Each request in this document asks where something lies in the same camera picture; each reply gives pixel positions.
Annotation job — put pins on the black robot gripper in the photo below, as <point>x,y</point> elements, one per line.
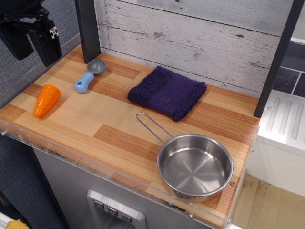
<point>29,15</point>

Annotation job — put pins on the blue handled grey spoon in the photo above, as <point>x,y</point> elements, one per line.
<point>94,68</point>

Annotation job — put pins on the orange plastic carrot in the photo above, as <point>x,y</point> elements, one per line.
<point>48,97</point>

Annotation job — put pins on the purple folded towel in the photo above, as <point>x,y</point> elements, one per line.
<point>167,92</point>

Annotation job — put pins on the yellow object at corner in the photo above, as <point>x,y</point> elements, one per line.
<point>16,224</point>

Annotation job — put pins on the grey dispenser button panel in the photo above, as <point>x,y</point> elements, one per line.
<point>108,213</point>

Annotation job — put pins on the stainless steel pan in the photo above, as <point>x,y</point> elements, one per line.
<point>194,167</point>

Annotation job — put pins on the clear acrylic edge guard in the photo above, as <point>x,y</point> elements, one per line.
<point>70,175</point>

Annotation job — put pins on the white toy sink unit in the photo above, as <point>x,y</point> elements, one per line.
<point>278,152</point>

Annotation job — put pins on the dark left support post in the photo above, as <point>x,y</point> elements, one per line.
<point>88,29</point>

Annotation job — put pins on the dark support post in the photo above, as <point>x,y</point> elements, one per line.
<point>288,30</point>
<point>88,29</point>

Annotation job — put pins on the dark right support post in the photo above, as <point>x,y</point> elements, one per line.
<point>288,30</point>

